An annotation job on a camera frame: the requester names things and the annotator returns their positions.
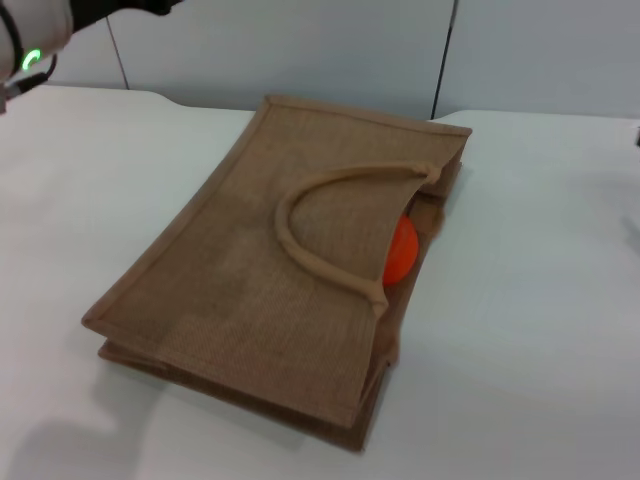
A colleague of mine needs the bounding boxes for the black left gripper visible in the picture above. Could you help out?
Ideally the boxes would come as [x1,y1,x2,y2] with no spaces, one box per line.
[68,0,187,35]

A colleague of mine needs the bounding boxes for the orange fruit with stem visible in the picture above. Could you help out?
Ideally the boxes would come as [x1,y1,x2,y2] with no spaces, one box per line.
[381,214,420,289]

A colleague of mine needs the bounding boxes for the black arm connector cable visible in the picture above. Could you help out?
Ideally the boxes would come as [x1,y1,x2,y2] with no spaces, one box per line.
[0,53,59,103]

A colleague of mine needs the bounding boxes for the brown jute handbag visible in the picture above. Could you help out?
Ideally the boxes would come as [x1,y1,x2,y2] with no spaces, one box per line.
[81,93,474,442]

